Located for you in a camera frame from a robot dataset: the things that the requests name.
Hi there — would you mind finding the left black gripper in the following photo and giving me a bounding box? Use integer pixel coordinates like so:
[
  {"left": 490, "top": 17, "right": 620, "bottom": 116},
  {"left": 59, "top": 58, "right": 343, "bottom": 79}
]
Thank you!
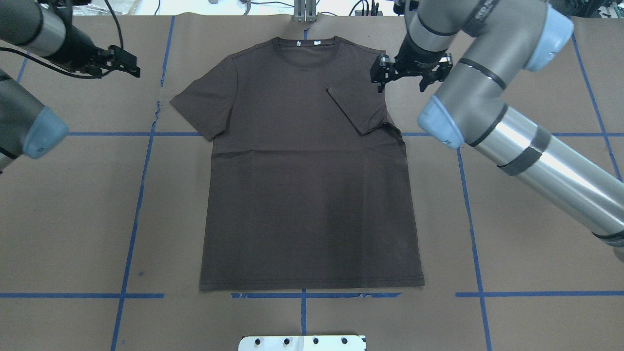
[{"left": 83, "top": 46, "right": 140, "bottom": 78}]

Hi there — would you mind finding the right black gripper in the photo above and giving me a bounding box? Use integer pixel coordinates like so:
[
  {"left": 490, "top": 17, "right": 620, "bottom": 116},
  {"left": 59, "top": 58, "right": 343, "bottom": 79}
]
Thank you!
[{"left": 370, "top": 53, "right": 454, "bottom": 93}]

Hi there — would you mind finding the dark brown t-shirt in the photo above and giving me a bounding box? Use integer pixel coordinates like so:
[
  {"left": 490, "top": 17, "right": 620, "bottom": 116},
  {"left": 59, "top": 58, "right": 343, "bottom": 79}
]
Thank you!
[{"left": 170, "top": 37, "right": 424, "bottom": 291}]

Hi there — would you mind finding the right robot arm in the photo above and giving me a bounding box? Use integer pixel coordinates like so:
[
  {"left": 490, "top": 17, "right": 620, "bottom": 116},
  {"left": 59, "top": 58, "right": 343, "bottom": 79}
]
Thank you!
[{"left": 370, "top": 0, "right": 623, "bottom": 260}]

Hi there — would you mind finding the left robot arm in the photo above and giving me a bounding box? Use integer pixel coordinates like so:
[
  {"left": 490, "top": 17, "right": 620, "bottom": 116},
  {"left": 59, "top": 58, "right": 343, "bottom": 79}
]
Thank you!
[{"left": 0, "top": 0, "right": 140, "bottom": 169}]

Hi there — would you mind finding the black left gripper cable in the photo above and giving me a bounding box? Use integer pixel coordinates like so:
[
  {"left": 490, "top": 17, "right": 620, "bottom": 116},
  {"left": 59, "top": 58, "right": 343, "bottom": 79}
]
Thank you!
[{"left": 0, "top": 0, "right": 125, "bottom": 80}]

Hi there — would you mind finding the aluminium frame post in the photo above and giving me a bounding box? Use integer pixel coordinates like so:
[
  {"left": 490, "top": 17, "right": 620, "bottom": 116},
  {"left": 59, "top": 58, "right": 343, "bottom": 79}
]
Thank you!
[{"left": 292, "top": 0, "right": 318, "bottom": 23}]

